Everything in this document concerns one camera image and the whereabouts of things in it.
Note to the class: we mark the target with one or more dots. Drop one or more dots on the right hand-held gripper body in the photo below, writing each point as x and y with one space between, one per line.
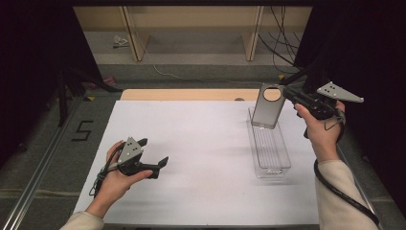
320 105

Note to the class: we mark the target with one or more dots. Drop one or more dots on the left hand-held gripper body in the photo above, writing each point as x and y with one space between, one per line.
130 151

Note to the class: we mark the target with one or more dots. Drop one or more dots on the clear plastic container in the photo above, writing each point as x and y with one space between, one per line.
271 153

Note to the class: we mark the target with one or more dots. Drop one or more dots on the person's right hand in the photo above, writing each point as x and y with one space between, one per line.
320 137

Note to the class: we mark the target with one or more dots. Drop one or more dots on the person's left hand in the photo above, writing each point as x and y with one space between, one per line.
113 185

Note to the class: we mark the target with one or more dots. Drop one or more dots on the black stand legs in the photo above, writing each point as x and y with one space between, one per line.
63 102
297 75

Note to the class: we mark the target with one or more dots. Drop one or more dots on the white table sheet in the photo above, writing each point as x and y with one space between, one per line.
198 143

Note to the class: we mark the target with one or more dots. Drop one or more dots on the wooden table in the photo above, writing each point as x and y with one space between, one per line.
191 95

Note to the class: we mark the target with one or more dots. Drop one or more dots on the pink object on floor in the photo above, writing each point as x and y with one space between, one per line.
107 81

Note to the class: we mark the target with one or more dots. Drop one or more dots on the crumpled clear wrapper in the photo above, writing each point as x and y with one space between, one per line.
120 41

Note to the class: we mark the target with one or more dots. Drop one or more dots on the light wooden shelf unit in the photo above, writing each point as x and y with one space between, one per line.
191 19

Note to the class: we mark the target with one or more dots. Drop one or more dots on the metal floor rail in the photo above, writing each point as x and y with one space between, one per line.
35 182
357 183

